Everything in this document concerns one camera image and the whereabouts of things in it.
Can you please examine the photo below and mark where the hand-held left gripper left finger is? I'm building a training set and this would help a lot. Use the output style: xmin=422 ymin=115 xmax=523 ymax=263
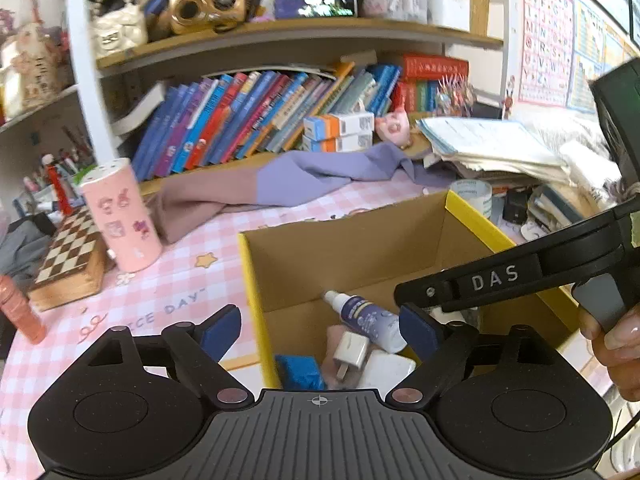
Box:
xmin=65 ymin=304 xmax=254 ymax=408

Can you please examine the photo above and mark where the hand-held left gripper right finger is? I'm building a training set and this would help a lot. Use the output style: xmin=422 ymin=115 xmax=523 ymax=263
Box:
xmin=386 ymin=303 xmax=571 ymax=408

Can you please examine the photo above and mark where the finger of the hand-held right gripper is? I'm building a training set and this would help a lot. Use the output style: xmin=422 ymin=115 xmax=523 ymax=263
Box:
xmin=395 ymin=208 xmax=622 ymax=312

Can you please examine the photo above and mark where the white rectangular block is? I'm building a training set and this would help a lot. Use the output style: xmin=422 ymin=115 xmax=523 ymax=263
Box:
xmin=356 ymin=349 xmax=417 ymax=391

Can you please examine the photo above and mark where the white and blue spray bottle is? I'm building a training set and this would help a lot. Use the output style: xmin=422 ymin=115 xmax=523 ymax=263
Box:
xmin=322 ymin=290 xmax=408 ymax=355

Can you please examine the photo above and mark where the yellow cardboard box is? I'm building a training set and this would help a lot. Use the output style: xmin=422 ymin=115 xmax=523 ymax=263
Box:
xmin=237 ymin=190 xmax=581 ymax=391

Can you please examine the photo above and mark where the small white charger plug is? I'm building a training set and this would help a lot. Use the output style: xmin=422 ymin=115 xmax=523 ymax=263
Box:
xmin=332 ymin=330 xmax=372 ymax=386

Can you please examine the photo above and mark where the pink knitted glove with face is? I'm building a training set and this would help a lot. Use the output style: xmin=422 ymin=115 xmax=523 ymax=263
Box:
xmin=320 ymin=324 xmax=351 ymax=378

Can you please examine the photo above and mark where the pink cylinder container with stickers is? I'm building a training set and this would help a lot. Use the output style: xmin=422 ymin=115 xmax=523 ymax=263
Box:
xmin=80 ymin=157 xmax=163 ymax=273

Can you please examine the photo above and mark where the person's right hand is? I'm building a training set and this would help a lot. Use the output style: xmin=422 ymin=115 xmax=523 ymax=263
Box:
xmin=577 ymin=304 xmax=640 ymax=402

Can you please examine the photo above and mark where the pink checked tablecloth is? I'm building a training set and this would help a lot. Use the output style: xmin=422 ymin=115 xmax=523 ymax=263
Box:
xmin=0 ymin=180 xmax=618 ymax=441

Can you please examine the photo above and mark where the clear tape roll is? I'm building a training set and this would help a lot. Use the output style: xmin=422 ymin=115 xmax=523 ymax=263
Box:
xmin=449 ymin=179 xmax=493 ymax=220

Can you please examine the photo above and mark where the black power adapter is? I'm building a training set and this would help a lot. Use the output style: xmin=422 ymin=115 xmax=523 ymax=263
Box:
xmin=501 ymin=189 xmax=530 ymax=225

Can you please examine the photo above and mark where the pile of papers and books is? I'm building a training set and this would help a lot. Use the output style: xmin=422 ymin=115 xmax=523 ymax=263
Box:
xmin=417 ymin=115 xmax=626 ymax=241

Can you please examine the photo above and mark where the pink pig plush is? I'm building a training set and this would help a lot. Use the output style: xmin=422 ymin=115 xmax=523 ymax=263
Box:
xmin=375 ymin=110 xmax=413 ymax=147

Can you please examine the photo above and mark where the pink and purple cloth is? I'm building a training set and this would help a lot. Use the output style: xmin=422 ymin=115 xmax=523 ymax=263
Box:
xmin=142 ymin=141 xmax=451 ymax=245

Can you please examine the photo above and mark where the wooden chessboard box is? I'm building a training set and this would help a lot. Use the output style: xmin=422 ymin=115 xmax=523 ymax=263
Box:
xmin=27 ymin=205 xmax=108 ymax=311

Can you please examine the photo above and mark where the orange and white carton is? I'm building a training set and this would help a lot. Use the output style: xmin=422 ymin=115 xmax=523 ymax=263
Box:
xmin=303 ymin=112 xmax=375 ymax=141
xmin=302 ymin=134 xmax=373 ymax=153

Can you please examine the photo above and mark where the pink glitter pump bottle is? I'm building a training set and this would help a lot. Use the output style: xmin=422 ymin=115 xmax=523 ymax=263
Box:
xmin=0 ymin=274 xmax=47 ymax=346

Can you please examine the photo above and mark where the colourful spiky pencil holder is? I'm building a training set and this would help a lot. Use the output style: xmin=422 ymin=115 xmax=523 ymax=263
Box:
xmin=435 ymin=75 xmax=476 ymax=117

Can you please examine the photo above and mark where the grey cloth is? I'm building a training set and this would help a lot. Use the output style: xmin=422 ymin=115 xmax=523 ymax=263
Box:
xmin=0 ymin=215 xmax=56 ymax=281

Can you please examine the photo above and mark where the row of colourful books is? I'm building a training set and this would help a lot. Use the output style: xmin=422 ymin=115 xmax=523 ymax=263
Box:
xmin=131 ymin=62 xmax=403 ymax=183

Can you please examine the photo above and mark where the red doll pen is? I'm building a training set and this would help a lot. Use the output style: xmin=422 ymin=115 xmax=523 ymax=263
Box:
xmin=42 ymin=155 xmax=73 ymax=216

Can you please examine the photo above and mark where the red thick dictionary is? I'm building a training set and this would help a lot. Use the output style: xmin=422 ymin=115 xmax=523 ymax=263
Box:
xmin=400 ymin=52 xmax=471 ymax=113

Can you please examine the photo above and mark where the white wooden bookshelf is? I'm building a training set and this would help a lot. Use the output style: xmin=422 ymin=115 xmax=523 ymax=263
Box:
xmin=0 ymin=0 xmax=503 ymax=196

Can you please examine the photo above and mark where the black smartphone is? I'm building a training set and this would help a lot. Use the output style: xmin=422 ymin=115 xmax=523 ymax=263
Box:
xmin=274 ymin=0 xmax=358 ymax=20

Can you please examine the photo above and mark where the white pearl handbag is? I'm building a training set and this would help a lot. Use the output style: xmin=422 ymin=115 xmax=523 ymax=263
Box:
xmin=90 ymin=0 xmax=149 ymax=58

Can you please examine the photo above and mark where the gold retro radio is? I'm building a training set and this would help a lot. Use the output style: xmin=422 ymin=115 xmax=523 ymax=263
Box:
xmin=167 ymin=0 xmax=247 ymax=36

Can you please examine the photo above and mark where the beige carved figurine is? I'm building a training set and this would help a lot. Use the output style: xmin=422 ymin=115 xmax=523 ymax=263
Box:
xmin=10 ymin=22 xmax=63 ymax=106

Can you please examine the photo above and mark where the cartoon wall sticker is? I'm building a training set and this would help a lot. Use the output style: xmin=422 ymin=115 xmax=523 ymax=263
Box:
xmin=502 ymin=76 xmax=517 ymax=120

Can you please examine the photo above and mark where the blue wall chart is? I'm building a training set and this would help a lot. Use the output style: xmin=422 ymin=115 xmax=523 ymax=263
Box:
xmin=567 ymin=0 xmax=626 ymax=113

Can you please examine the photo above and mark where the alphabet wall poster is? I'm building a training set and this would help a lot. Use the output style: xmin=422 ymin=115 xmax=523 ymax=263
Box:
xmin=517 ymin=0 xmax=576 ymax=108

